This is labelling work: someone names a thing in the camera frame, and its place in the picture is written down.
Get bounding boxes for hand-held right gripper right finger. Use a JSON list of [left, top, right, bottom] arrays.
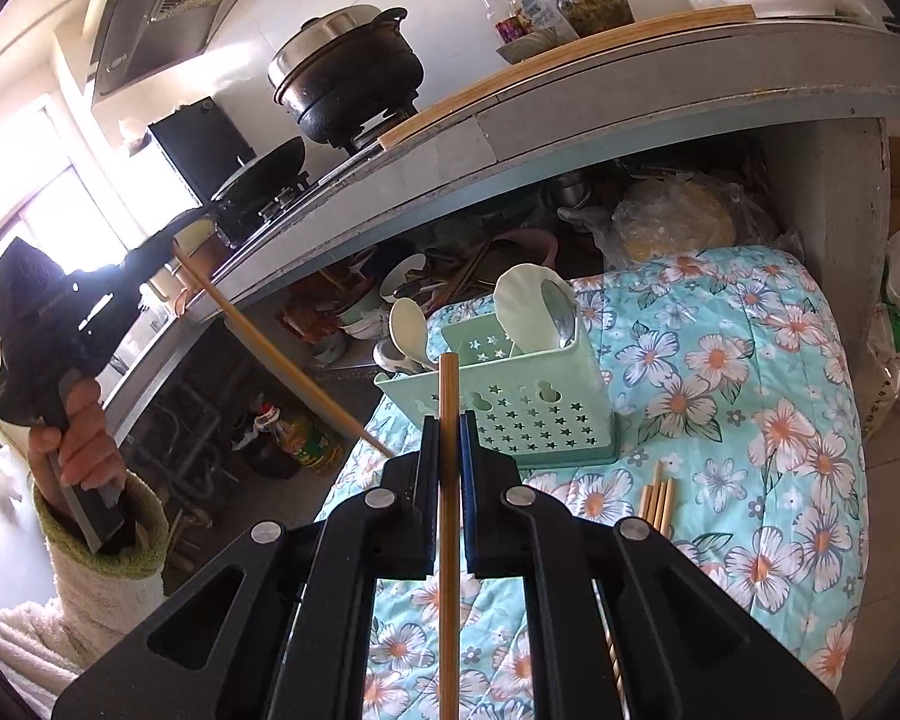
[[457, 411, 845, 720]]

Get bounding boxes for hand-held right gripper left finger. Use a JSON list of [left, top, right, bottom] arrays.
[[51, 414, 445, 720]]

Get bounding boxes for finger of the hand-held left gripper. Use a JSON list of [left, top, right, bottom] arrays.
[[116, 214, 220, 290]]

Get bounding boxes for mint green utensil holder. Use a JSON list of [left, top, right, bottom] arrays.
[[373, 311, 622, 466]]

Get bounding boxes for single bamboo chopstick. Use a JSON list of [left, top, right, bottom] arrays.
[[436, 351, 462, 720], [172, 244, 397, 458]]

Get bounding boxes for small metal spoon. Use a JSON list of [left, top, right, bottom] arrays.
[[373, 339, 415, 376]]

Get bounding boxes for white plastic ladle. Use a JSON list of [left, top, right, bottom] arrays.
[[388, 298, 432, 376]]

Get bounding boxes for bundle of bamboo chopsticks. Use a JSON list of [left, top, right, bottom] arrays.
[[602, 456, 680, 695]]

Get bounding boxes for large metal spoon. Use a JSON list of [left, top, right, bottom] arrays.
[[544, 281, 578, 350]]

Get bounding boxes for white shell-shaped rice paddle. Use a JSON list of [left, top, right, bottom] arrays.
[[493, 264, 571, 353]]

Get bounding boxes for person's left forearm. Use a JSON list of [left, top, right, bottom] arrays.
[[0, 476, 172, 698]]

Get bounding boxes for person's left hand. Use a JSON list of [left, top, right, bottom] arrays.
[[28, 375, 130, 515]]

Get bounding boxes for orange plastic basin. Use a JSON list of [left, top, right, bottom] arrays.
[[193, 236, 230, 293]]

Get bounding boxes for black box appliance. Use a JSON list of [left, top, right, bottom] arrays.
[[148, 97, 256, 200]]

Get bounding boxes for window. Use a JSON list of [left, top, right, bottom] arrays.
[[0, 165, 128, 293]]

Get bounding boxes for yellow cooking oil bottle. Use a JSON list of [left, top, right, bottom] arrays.
[[253, 403, 346, 477]]

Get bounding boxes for black gas stove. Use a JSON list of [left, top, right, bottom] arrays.
[[217, 109, 413, 241]]

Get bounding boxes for black wok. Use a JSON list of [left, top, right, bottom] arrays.
[[210, 136, 308, 203]]

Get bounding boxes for red snack packets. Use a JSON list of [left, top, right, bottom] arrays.
[[281, 292, 346, 350]]

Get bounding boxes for black jar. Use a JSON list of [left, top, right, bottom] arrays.
[[232, 420, 301, 479]]

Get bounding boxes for grey drain pipes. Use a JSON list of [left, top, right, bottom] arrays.
[[131, 375, 233, 511]]

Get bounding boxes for teal bowl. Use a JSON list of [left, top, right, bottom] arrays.
[[311, 330, 350, 365]]

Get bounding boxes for stack of white bowls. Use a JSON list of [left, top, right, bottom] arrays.
[[337, 298, 391, 338]]

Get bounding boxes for steel range hood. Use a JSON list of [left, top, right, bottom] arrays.
[[90, 0, 286, 98]]

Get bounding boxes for black cooking pot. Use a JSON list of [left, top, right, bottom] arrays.
[[268, 7, 427, 147]]

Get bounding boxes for steel pot lid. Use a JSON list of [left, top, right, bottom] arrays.
[[268, 6, 391, 87]]

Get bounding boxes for floral turquoise blanket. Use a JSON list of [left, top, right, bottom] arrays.
[[315, 246, 871, 720]]

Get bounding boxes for small steel pot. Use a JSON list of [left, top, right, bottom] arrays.
[[544, 169, 593, 207]]

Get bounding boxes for grey rag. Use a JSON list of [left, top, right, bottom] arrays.
[[495, 30, 571, 65]]

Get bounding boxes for grey kitchen counter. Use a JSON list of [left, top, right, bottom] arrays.
[[105, 15, 900, 466]]

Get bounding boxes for wooden cutting board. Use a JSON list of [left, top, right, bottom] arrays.
[[379, 4, 755, 147]]

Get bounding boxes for glass jar of pickles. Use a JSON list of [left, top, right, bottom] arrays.
[[556, 0, 636, 38]]

